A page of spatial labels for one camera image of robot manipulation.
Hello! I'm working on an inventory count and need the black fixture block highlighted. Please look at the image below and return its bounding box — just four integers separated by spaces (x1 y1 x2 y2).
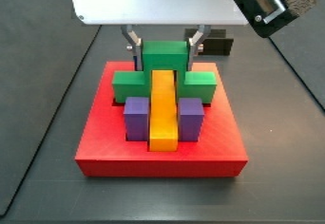
194 29 234 56

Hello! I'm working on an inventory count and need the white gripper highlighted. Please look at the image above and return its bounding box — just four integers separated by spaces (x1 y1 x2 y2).
73 0 248 71

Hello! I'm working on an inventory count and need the yellow long bar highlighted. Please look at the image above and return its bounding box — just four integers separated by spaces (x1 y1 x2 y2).
150 70 178 152

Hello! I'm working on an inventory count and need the red base board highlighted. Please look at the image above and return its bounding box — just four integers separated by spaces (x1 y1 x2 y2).
75 62 248 177

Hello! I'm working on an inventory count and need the purple block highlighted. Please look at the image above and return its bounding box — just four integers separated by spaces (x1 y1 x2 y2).
123 97 150 141
178 98 205 141

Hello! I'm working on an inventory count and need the right purple block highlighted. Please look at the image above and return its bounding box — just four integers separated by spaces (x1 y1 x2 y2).
178 98 205 141

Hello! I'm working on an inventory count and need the left purple block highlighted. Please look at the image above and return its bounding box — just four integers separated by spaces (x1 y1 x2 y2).
123 97 150 141

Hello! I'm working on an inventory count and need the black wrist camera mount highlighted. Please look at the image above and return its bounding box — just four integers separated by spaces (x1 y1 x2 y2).
234 0 316 38

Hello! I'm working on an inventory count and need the green bridge-shaped block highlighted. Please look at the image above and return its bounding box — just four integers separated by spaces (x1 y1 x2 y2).
113 41 217 103

